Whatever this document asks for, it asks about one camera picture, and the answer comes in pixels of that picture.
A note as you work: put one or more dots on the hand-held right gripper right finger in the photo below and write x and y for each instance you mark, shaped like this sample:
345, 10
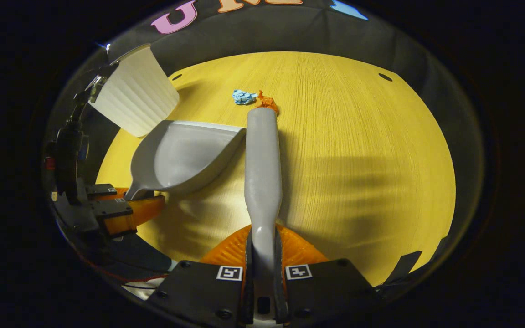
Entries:
326, 287

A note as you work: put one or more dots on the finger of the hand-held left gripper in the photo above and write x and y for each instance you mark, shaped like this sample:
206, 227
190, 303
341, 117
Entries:
128, 216
103, 190

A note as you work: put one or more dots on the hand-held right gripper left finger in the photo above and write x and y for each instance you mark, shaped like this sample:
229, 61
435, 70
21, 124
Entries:
198, 291

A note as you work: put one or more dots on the grey plastic dustpan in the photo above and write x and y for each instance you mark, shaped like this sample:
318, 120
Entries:
180, 155

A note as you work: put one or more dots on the white ribbed garbage bin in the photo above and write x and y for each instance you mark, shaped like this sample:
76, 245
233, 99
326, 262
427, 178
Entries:
135, 95

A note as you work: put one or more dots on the small grey broom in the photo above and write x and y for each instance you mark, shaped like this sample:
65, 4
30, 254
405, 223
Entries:
262, 164

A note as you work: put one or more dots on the blue paper scrap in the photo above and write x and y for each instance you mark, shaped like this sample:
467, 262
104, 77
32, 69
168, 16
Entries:
243, 96

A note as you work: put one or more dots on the orange paper scrap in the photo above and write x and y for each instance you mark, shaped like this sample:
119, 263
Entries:
267, 102

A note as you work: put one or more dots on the black tape strip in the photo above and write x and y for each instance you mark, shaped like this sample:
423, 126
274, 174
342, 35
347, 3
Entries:
404, 266

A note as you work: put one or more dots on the black backdrop cloth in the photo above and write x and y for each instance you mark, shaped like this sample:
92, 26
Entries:
290, 32

